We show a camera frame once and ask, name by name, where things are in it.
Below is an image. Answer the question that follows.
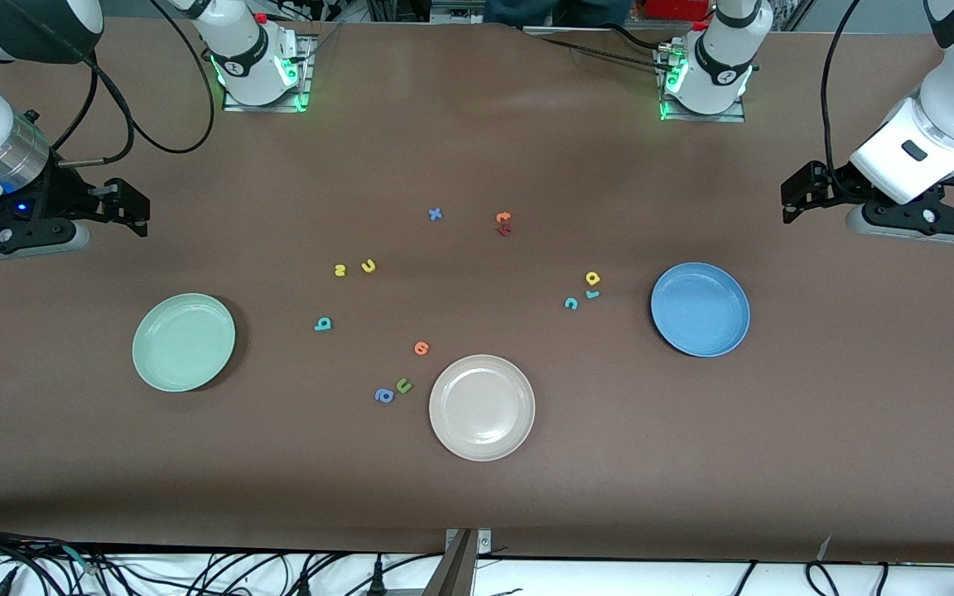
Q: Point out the green plate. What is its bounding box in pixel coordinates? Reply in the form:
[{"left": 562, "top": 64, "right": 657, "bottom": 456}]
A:
[{"left": 132, "top": 293, "right": 237, "bottom": 392}]

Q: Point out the blue plate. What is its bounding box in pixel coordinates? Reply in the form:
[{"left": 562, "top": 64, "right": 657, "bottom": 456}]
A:
[{"left": 650, "top": 262, "right": 751, "bottom": 358}]

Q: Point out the red box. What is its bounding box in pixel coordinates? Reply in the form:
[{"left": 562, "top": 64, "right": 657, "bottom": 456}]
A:
[{"left": 647, "top": 0, "right": 714, "bottom": 22}]

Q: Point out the person in blue jeans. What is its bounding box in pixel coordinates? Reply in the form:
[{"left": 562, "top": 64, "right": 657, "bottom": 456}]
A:
[{"left": 484, "top": 0, "right": 634, "bottom": 30}]

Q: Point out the beige plate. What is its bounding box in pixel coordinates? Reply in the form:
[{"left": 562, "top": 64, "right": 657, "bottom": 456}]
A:
[{"left": 429, "top": 354, "right": 537, "bottom": 462}]

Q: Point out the dark grey beam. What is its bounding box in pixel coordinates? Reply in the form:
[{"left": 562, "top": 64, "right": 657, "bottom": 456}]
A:
[{"left": 421, "top": 530, "right": 478, "bottom": 596}]

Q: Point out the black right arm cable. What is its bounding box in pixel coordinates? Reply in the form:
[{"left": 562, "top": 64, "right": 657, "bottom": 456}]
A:
[{"left": 46, "top": 0, "right": 217, "bottom": 166}]

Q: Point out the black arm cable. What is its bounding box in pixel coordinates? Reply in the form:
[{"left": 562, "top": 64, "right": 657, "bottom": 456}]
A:
[
  {"left": 820, "top": 0, "right": 863, "bottom": 199},
  {"left": 46, "top": 0, "right": 217, "bottom": 166}
]

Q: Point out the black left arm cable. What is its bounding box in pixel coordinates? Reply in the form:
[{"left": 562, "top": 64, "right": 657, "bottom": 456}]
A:
[{"left": 820, "top": 0, "right": 863, "bottom": 199}]

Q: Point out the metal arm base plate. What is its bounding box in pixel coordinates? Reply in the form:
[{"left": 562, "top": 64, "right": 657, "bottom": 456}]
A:
[
  {"left": 659, "top": 46, "right": 747, "bottom": 123},
  {"left": 222, "top": 33, "right": 316, "bottom": 113}
]

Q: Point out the black cable on table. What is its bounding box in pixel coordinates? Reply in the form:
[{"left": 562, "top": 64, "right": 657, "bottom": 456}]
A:
[{"left": 539, "top": 25, "right": 677, "bottom": 71}]

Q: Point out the black looped cable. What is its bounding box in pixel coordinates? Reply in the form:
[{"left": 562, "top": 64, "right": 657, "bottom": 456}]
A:
[{"left": 805, "top": 561, "right": 844, "bottom": 596}]

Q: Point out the silver table bracket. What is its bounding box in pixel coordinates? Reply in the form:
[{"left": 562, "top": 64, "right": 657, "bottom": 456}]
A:
[{"left": 446, "top": 528, "right": 493, "bottom": 557}]

